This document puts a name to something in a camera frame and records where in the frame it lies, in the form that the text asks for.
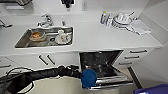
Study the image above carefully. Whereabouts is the small dark counter pump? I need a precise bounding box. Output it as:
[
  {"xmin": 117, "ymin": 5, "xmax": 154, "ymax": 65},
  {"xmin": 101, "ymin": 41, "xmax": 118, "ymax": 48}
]
[{"xmin": 61, "ymin": 20, "xmax": 67, "ymax": 27}]

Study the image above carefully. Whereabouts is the chrome sink faucet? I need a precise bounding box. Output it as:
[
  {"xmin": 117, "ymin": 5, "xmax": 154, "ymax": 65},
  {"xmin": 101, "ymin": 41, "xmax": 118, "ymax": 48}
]
[{"xmin": 36, "ymin": 13, "xmax": 55, "ymax": 29}]

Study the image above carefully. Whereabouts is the orange bowl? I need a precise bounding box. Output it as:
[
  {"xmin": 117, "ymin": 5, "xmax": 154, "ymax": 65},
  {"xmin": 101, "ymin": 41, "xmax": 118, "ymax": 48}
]
[{"xmin": 28, "ymin": 30, "xmax": 47, "ymax": 43}]

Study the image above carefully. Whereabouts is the small white cup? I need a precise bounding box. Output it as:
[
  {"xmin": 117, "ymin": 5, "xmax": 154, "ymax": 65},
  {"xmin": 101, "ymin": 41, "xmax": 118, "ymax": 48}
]
[{"xmin": 106, "ymin": 15, "xmax": 114, "ymax": 27}]

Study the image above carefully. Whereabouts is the white wall outlet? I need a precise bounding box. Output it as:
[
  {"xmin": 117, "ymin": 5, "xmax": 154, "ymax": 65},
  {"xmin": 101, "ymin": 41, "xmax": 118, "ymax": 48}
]
[{"xmin": 82, "ymin": 1, "xmax": 88, "ymax": 11}]

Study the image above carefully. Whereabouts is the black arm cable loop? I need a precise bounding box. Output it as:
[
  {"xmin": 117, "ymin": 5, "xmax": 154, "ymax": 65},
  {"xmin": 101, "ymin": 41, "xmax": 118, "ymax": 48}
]
[{"xmin": 0, "ymin": 66, "xmax": 36, "ymax": 94}]

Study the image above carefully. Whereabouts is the dish rack with utensils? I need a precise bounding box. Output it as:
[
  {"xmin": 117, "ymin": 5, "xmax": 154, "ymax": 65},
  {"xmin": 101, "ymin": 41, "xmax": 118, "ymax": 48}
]
[{"xmin": 0, "ymin": 18, "xmax": 14, "ymax": 30}]

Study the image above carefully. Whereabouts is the white two-door sink cabinet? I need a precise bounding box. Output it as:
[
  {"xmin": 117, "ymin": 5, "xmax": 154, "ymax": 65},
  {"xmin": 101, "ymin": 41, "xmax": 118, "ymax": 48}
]
[{"xmin": 6, "ymin": 51, "xmax": 81, "ymax": 73}]

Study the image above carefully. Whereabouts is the blue bowl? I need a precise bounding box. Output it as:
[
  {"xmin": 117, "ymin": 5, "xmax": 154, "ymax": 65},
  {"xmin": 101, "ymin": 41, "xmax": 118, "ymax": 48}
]
[{"xmin": 80, "ymin": 68, "xmax": 99, "ymax": 90}]

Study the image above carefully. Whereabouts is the white mug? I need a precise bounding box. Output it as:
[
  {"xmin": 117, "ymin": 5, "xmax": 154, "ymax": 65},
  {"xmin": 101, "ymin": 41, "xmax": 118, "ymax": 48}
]
[{"xmin": 57, "ymin": 29, "xmax": 66, "ymax": 37}]

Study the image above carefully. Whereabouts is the steel sink basin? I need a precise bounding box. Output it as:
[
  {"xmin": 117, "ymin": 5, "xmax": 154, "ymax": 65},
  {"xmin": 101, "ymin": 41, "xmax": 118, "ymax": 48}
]
[{"xmin": 13, "ymin": 26, "xmax": 75, "ymax": 49}]

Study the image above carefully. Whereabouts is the stack of white plates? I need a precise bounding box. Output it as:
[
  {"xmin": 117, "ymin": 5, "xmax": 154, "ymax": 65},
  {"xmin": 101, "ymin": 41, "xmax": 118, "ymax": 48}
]
[{"xmin": 111, "ymin": 11, "xmax": 136, "ymax": 32}]

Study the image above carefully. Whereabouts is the blue dish soap bottle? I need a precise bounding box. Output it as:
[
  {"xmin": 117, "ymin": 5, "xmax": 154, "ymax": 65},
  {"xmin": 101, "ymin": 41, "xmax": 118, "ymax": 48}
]
[{"xmin": 100, "ymin": 11, "xmax": 108, "ymax": 25}]

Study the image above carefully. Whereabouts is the stainless steel dishwasher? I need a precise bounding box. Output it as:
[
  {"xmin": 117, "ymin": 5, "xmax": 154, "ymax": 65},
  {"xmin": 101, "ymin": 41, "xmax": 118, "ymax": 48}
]
[{"xmin": 77, "ymin": 49, "xmax": 135, "ymax": 92}]

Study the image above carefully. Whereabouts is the steel paper towel dispenser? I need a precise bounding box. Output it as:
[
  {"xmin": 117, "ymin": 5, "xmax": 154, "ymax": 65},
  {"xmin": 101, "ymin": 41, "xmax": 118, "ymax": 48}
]
[{"xmin": 0, "ymin": 0, "xmax": 34, "ymax": 6}]

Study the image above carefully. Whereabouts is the blue lidded waste bin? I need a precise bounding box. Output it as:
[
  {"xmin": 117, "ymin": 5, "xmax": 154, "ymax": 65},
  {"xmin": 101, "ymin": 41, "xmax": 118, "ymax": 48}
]
[{"xmin": 132, "ymin": 83, "xmax": 168, "ymax": 94}]

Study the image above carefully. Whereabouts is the white bowl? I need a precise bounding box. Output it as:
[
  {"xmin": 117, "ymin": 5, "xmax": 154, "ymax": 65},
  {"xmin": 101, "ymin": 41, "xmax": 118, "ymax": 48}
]
[{"xmin": 54, "ymin": 33, "xmax": 72, "ymax": 46}]

